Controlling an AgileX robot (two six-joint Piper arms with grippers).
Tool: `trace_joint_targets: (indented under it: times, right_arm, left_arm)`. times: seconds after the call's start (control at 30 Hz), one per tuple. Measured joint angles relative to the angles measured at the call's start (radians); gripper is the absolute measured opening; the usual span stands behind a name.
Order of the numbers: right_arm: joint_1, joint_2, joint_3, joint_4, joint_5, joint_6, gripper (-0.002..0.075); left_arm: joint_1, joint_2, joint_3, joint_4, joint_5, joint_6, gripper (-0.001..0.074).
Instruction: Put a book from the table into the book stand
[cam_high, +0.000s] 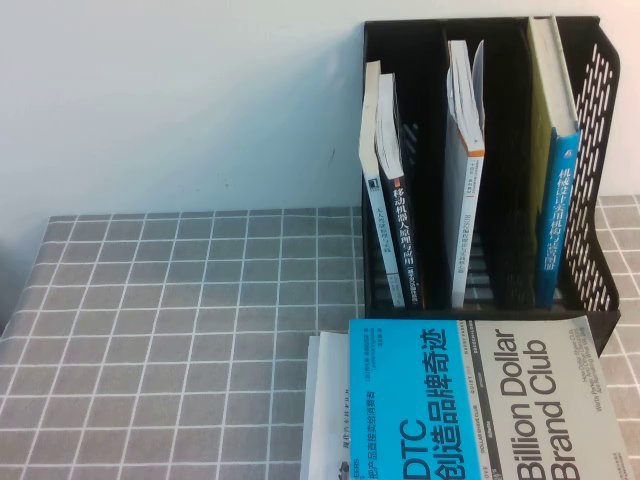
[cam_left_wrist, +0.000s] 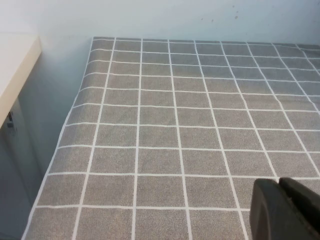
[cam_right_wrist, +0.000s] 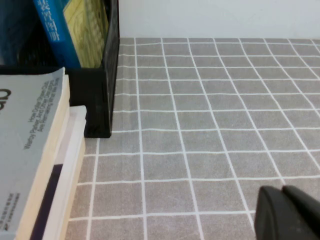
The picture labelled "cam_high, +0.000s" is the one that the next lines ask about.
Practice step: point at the black plastic book stand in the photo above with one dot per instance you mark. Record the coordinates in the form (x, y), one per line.
(607, 325)

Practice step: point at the white book orange stripe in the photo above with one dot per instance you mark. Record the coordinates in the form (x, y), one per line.
(462, 225)

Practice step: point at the blue spine mechanical design book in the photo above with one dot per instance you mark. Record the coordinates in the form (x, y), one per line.
(557, 225)

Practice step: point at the blue grey Billion Dollar book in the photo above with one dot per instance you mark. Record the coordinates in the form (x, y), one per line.
(425, 400)

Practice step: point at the grey checked tablecloth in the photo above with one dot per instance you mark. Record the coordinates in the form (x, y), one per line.
(150, 325)

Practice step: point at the cream thin paperback book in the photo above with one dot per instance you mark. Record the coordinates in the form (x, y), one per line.
(370, 150)

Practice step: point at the dark navy robotics book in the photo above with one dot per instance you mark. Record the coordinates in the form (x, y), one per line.
(402, 225)

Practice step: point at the white book blue lettering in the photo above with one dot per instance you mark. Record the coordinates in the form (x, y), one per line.
(312, 400)

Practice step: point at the white car suspension book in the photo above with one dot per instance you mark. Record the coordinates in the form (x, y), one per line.
(334, 400)

